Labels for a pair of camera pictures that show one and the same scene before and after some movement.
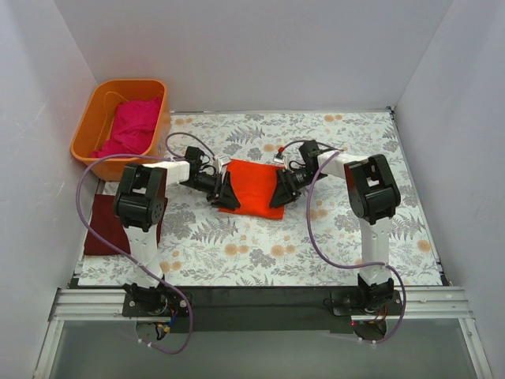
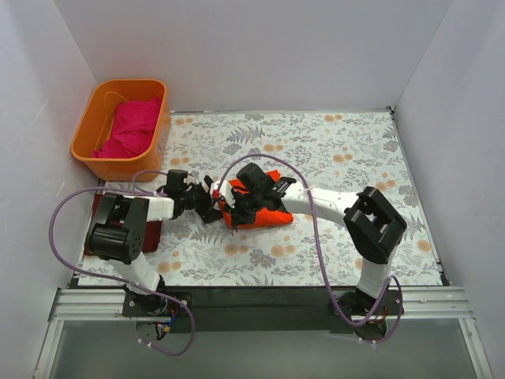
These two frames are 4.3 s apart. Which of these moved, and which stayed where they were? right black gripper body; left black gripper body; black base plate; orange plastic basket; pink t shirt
Moved: left black gripper body; right black gripper body
Stayed: black base plate; orange plastic basket; pink t shirt
